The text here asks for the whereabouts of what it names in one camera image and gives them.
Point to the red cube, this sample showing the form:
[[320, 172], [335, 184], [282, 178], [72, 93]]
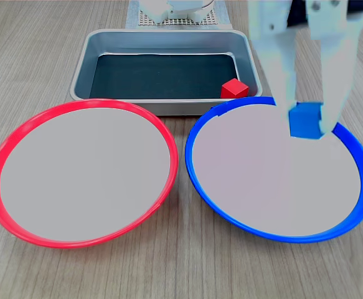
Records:
[[234, 89]]

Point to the red-rimmed white plate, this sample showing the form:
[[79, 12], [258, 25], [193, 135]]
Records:
[[84, 174]]

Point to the blue cube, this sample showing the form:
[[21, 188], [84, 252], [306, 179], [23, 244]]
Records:
[[304, 123]]

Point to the blue-rimmed white plate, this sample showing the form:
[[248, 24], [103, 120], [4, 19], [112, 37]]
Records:
[[262, 180]]

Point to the steel tray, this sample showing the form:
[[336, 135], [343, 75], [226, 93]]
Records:
[[249, 62]]

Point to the black tray mat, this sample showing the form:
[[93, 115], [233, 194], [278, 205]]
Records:
[[168, 78]]

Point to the pale perforated base plate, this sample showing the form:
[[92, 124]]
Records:
[[210, 21]]

